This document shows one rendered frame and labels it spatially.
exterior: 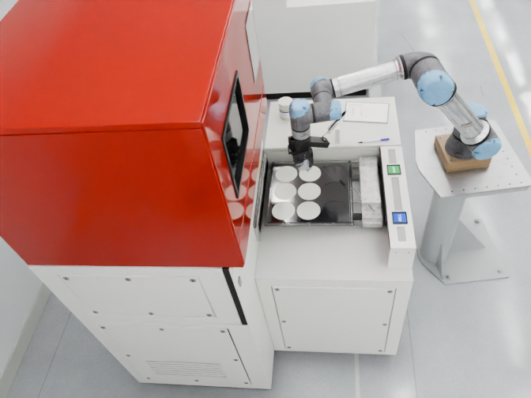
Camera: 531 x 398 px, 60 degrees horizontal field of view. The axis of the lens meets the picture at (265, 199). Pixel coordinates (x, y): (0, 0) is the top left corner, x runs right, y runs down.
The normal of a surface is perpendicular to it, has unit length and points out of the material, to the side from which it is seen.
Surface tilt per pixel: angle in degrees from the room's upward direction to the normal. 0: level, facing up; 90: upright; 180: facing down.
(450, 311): 0
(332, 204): 0
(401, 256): 90
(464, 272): 0
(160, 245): 90
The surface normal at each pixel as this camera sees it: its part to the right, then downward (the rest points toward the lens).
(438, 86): -0.01, 0.67
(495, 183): -0.12, -0.64
